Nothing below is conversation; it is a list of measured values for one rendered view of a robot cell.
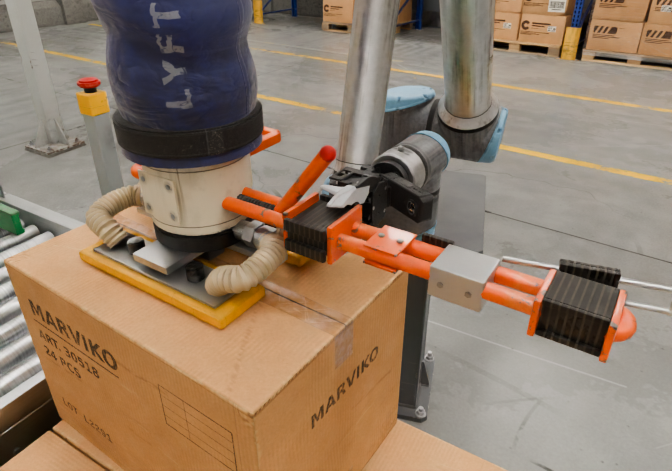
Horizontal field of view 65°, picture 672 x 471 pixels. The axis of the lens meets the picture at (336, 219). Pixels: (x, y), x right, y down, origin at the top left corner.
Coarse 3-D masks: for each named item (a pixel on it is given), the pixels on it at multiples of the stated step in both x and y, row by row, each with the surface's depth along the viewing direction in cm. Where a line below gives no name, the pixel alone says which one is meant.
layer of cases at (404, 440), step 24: (48, 432) 109; (72, 432) 109; (408, 432) 109; (24, 456) 104; (48, 456) 104; (72, 456) 104; (96, 456) 104; (384, 456) 104; (408, 456) 104; (432, 456) 104; (456, 456) 104
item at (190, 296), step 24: (144, 240) 93; (96, 264) 89; (120, 264) 88; (192, 264) 82; (144, 288) 84; (168, 288) 82; (192, 288) 81; (264, 288) 83; (192, 312) 78; (216, 312) 77; (240, 312) 79
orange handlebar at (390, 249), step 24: (264, 144) 105; (264, 216) 78; (336, 240) 72; (360, 240) 71; (384, 240) 70; (408, 240) 70; (384, 264) 69; (408, 264) 67; (504, 288) 62; (528, 288) 63; (528, 312) 60; (624, 312) 58; (624, 336) 56
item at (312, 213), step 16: (304, 208) 77; (320, 208) 78; (336, 208) 78; (352, 208) 75; (288, 224) 73; (304, 224) 72; (320, 224) 74; (336, 224) 71; (352, 224) 75; (288, 240) 75; (304, 240) 74; (320, 240) 71; (304, 256) 74; (320, 256) 72; (336, 256) 73
